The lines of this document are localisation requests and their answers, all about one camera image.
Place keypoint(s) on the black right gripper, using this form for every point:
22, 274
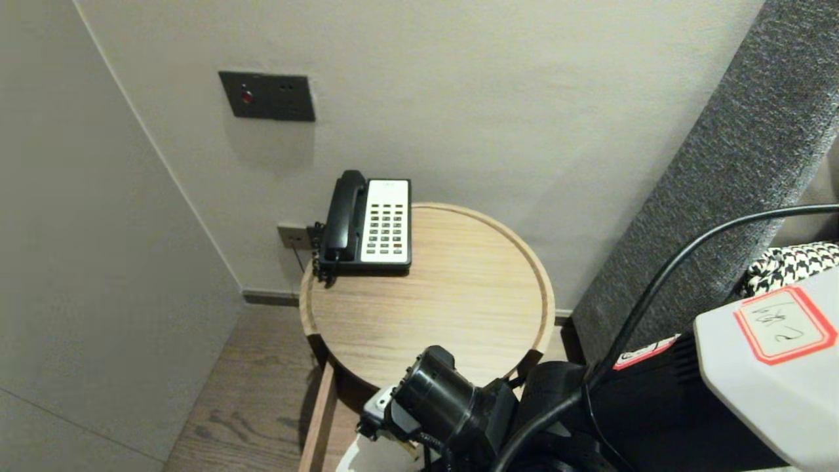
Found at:
439, 400

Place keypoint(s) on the white gold tissue pack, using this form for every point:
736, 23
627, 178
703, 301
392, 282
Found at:
373, 459

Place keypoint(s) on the curved wooden nightstand drawer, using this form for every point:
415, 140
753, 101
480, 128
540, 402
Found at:
318, 426

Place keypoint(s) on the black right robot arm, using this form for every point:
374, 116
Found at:
655, 419

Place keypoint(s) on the round wooden nightstand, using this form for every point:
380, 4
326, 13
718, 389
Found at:
426, 295

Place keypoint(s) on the white black telephone base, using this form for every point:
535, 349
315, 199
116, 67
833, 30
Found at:
387, 223

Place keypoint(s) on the black telephone handset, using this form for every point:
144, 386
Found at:
344, 210

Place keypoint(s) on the red-bordered handwritten label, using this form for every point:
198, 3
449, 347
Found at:
783, 324

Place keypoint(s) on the grey fabric headboard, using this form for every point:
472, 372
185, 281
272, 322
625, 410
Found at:
721, 164

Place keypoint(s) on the black white houndstooth pillow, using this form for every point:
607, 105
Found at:
793, 265

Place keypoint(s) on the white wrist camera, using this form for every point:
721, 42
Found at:
380, 410

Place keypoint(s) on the grey wall socket plate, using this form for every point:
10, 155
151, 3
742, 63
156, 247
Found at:
288, 237

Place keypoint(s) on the dark wall switch panel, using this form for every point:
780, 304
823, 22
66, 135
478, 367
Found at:
269, 97

